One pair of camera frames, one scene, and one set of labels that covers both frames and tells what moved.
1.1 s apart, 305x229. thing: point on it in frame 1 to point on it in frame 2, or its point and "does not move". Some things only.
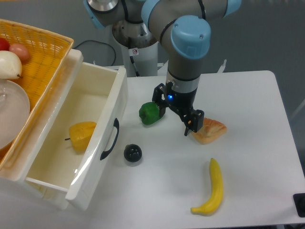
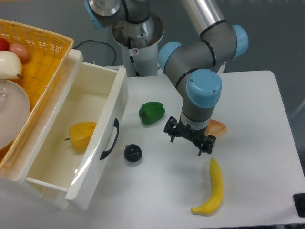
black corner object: [299, 201] does not move
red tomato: [4, 45] does not move
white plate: [15, 112] does not move
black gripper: [182, 102] to [197, 136]
